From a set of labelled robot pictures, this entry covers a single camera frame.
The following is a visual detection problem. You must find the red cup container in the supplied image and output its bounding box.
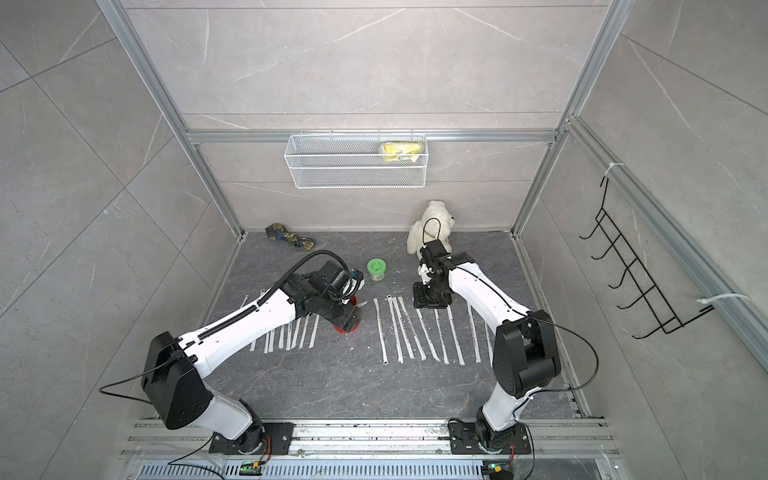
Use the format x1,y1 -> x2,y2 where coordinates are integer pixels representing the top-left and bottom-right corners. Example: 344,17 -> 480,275
333,296 -> 362,334

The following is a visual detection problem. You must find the white straw eleventh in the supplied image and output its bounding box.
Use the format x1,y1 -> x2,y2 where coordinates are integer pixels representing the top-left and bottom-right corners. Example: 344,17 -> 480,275
287,318 -> 302,349

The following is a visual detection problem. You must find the white straw seventeenth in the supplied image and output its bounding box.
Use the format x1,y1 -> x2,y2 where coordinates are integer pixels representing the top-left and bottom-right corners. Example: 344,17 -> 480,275
484,325 -> 493,365

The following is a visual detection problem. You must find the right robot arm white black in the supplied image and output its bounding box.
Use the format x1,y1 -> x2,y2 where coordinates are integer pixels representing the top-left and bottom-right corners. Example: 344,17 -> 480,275
413,240 -> 561,453

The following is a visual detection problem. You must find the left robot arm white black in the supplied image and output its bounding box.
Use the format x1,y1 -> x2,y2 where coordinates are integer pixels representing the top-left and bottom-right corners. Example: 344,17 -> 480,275
141,255 -> 364,454

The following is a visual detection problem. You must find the green lid jar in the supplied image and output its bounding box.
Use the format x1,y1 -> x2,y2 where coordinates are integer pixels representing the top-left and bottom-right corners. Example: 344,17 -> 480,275
367,258 -> 387,282

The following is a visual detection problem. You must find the white plush dog toy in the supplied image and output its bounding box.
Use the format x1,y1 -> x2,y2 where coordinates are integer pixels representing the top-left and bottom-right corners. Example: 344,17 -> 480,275
406,200 -> 455,257

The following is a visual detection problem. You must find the camouflage cloth piece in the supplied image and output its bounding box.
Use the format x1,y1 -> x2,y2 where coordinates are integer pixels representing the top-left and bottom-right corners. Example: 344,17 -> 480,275
265,223 -> 316,251

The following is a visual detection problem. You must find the yellow sponge in basket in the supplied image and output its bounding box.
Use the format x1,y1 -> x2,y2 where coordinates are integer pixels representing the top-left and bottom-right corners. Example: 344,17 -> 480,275
378,142 -> 424,163

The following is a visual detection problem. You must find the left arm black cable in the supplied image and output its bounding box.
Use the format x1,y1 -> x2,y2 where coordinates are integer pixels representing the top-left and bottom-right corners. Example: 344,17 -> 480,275
197,249 -> 352,343

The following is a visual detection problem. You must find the white wire mesh basket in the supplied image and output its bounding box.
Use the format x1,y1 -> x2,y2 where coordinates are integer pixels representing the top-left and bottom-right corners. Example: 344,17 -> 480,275
284,133 -> 429,189

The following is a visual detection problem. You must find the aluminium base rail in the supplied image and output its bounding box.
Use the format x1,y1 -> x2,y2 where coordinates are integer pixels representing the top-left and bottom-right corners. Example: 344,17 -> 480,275
119,418 -> 620,462

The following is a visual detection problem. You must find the black wire hook rack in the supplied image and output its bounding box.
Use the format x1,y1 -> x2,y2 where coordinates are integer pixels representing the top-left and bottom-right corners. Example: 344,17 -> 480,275
579,177 -> 715,340

